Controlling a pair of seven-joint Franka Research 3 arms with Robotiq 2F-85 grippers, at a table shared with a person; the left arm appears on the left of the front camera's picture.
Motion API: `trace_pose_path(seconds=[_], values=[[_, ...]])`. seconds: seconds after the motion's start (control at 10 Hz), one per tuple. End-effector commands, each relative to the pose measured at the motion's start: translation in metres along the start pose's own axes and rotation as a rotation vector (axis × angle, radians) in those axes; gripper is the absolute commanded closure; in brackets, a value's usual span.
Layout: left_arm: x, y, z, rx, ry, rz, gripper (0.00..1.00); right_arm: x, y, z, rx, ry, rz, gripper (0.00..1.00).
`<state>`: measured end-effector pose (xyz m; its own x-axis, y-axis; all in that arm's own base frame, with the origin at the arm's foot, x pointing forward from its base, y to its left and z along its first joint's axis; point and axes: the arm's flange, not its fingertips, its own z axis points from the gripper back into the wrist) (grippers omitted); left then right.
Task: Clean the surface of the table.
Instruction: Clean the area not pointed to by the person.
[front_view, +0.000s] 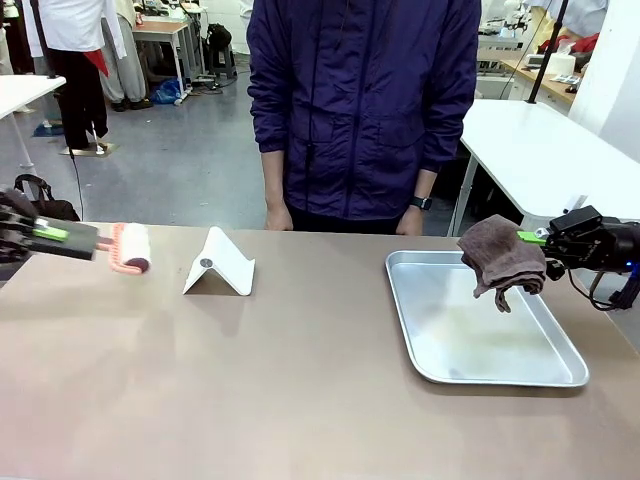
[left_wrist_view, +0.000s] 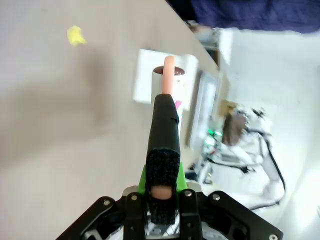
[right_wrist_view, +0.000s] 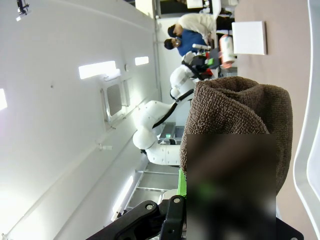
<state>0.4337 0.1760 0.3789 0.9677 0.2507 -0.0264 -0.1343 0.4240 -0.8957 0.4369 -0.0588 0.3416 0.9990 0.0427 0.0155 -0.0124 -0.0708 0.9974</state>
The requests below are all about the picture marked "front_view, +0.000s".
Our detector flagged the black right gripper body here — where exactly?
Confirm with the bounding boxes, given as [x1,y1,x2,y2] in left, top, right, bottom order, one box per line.
[547,218,640,275]

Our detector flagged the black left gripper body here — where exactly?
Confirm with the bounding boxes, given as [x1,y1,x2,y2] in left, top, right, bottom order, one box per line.
[0,189,39,267]

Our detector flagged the brown cloth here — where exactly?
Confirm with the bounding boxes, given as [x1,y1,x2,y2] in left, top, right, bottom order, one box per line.
[457,214,549,315]

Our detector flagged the pink lint roller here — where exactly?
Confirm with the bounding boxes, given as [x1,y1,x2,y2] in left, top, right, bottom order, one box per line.
[97,222,152,275]

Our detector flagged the person left forearm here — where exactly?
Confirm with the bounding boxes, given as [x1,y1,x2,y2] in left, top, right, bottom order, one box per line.
[413,167,437,200]

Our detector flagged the person right forearm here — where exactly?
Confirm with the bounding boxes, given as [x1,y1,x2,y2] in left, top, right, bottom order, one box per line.
[261,148,287,206]

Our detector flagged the person left hand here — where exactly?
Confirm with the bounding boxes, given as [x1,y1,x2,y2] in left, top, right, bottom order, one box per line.
[396,206,425,236]

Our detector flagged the person right hand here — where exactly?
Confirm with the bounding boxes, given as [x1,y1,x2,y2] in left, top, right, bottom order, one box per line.
[263,201,294,232]

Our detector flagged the black bag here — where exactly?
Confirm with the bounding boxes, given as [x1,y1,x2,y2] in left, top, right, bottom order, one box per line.
[13,173,82,223]

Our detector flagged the large white table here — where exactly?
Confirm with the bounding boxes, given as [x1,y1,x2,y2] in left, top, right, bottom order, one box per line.
[447,98,640,236]

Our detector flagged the silver metal tray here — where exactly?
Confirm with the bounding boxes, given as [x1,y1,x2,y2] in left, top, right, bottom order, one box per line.
[384,249,590,389]

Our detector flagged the white side table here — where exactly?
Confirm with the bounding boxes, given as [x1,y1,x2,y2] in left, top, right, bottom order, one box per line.
[0,74,67,169]

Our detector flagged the white folded stand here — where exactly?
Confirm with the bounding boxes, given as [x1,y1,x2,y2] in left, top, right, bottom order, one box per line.
[182,225,256,297]

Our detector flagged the wooden workbench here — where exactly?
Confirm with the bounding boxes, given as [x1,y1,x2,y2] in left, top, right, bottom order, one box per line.
[499,58,579,109]

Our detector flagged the person in white coat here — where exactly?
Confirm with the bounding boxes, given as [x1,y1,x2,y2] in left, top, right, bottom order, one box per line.
[27,0,110,151]

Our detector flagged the blue plastic bag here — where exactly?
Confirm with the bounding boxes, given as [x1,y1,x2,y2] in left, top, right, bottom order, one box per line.
[149,77,185,106]

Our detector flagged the person in grey trousers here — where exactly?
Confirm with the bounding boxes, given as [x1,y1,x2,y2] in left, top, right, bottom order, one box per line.
[101,0,154,112]

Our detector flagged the black trousers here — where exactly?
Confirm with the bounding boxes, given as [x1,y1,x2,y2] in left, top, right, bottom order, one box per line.
[285,202,409,235]

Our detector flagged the black stand pole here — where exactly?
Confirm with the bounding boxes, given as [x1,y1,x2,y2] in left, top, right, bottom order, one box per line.
[28,0,66,81]

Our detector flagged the red cloth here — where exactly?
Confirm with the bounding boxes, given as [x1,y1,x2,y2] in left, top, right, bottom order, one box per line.
[537,32,601,66]

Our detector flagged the person in navy jacket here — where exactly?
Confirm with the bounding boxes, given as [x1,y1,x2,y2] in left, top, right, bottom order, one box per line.
[246,0,481,221]

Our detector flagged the wooden top desk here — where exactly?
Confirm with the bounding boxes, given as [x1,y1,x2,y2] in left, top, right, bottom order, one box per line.
[130,18,204,99]

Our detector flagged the black stool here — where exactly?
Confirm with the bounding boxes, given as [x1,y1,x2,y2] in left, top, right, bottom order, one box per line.
[204,22,237,80]

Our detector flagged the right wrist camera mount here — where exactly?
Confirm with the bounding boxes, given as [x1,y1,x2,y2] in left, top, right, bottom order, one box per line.
[549,204,602,234]

